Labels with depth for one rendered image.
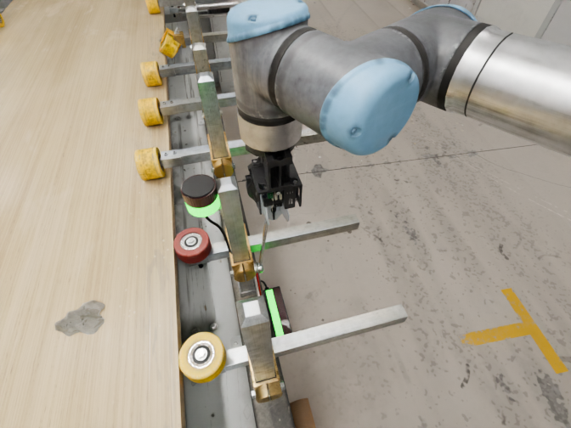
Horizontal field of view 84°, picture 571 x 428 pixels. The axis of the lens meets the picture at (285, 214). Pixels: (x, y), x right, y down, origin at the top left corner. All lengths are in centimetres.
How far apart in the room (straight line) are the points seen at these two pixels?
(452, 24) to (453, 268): 163
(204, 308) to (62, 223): 42
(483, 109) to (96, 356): 69
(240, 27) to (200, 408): 80
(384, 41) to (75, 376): 68
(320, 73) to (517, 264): 192
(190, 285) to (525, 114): 89
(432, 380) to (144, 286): 128
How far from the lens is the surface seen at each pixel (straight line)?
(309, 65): 32
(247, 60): 38
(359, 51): 33
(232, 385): 90
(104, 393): 67
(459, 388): 169
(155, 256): 76
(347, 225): 82
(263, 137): 43
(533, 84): 37
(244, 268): 72
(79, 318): 73
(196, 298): 100
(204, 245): 73
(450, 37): 40
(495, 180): 257
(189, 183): 57
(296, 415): 143
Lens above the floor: 149
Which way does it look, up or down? 50 degrees down
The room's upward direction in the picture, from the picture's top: straight up
